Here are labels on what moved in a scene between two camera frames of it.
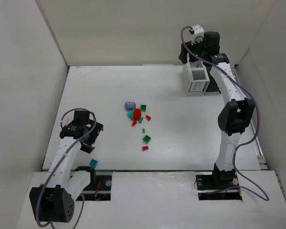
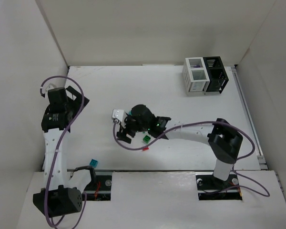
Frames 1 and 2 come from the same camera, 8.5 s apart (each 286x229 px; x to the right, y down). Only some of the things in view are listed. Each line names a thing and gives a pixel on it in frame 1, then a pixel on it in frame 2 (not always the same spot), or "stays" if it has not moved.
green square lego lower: x=147 y=139 stays
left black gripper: x=93 y=135 -> x=74 y=98
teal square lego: x=93 y=162 stays
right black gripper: x=185 y=54 -> x=125 y=130
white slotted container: x=195 y=77 stays
